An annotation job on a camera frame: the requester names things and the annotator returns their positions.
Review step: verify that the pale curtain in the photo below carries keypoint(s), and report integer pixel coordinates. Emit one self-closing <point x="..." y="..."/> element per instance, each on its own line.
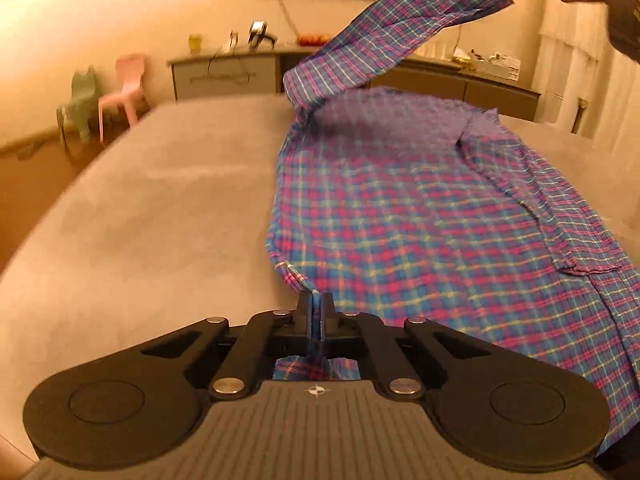
<point x="620" y="110"/>

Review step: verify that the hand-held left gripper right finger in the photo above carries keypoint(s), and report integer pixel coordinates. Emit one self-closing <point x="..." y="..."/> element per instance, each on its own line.
<point x="329" y="320"/>

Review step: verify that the tissue box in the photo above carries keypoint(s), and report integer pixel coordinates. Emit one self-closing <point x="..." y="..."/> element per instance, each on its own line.
<point x="460" y="59"/>

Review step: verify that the grey low TV cabinet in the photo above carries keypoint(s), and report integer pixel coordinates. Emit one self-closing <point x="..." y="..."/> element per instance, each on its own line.
<point x="225" y="72"/>

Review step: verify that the white power strip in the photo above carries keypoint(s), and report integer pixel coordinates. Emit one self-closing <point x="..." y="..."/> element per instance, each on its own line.
<point x="233" y="42"/>

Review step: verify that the green plastic child chair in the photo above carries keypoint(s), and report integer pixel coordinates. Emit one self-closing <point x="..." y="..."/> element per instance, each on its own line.
<point x="82" y="95"/>

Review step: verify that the pink plastic child chair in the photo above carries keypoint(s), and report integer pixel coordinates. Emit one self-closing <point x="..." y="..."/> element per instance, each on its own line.
<point x="127" y="87"/>

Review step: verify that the person's right forearm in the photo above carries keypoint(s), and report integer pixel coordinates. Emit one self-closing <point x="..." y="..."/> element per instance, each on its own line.
<point x="627" y="10"/>

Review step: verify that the blue pink plaid shirt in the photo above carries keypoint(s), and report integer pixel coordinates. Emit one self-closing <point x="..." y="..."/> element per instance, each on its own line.
<point x="400" y="210"/>

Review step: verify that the white organiser box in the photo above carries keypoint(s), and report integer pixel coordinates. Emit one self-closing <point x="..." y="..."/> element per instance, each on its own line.
<point x="497" y="66"/>

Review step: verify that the yellow cup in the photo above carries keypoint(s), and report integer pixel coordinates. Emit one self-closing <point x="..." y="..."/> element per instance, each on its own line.
<point x="195" y="43"/>

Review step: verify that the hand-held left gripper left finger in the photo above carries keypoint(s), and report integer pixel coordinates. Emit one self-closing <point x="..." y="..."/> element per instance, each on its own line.
<point x="304" y="320"/>

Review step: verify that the black handheld device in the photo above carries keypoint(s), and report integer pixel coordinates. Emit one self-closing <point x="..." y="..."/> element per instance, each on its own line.
<point x="259" y="32"/>

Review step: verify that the plate of fruit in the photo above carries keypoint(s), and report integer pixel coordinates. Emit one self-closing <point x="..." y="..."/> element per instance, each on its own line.
<point x="312" y="39"/>

